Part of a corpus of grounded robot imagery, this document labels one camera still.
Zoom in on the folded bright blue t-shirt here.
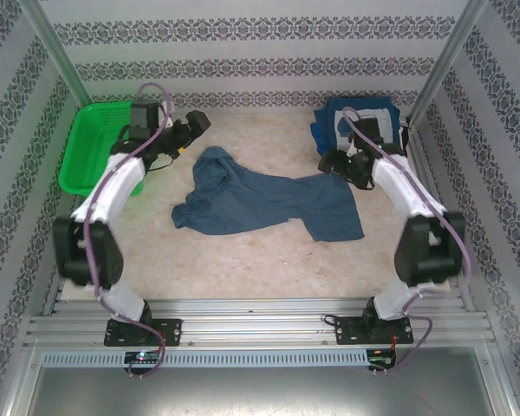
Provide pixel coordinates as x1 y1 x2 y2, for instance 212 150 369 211
310 123 330 156

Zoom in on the aluminium front rail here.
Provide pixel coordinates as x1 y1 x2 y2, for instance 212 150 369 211
23 296 497 350

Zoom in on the plain slate blue t-shirt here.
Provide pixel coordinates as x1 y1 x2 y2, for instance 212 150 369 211
171 146 366 244

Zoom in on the grey metal shelf sheet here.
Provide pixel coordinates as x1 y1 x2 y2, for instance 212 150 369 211
0 346 520 416

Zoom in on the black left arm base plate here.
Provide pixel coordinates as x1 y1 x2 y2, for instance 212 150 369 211
103 318 182 348

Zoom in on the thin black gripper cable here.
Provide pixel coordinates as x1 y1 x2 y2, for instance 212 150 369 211
146 149 181 172

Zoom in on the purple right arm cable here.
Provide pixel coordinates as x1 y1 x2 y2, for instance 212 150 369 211
340 107 473 376

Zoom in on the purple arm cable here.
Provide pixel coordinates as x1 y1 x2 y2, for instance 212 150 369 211
82 81 177 380
340 107 473 376

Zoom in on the folded blue cartoon print t-shirt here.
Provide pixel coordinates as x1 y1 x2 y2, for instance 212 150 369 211
314 97 402 153

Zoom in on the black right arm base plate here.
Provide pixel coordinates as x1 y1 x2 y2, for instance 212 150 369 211
334 315 413 347

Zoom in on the green plastic basket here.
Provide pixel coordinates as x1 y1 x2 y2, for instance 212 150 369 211
58 101 148 198

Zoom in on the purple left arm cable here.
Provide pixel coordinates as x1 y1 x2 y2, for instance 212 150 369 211
82 81 177 380

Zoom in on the aluminium frame post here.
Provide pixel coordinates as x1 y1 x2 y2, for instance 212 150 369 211
19 0 92 107
409 0 489 125

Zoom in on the slotted grey cable duct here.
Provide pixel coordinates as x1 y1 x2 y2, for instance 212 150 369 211
41 348 369 368

